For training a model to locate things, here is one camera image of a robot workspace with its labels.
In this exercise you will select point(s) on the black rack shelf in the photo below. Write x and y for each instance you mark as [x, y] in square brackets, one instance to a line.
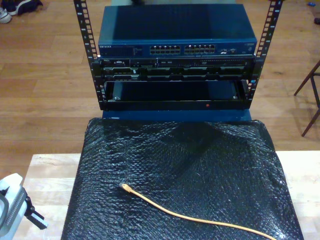
[175, 105]

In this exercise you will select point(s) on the blue rack base plate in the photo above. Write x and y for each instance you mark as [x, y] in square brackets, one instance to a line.
[175, 115]

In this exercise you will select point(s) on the blue network switch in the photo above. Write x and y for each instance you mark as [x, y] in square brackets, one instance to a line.
[175, 25]

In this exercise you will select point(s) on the black perforated rack post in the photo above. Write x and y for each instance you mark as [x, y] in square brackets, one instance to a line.
[271, 22]
[85, 25]

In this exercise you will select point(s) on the dark sneaker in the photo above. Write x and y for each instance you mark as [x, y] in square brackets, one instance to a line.
[25, 6]

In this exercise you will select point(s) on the black textured mat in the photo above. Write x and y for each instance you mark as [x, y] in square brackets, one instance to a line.
[175, 162]

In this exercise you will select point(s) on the black server unit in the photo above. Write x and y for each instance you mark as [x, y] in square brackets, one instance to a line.
[175, 70]

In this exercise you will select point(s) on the white sneaker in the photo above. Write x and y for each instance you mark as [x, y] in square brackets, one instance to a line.
[4, 15]

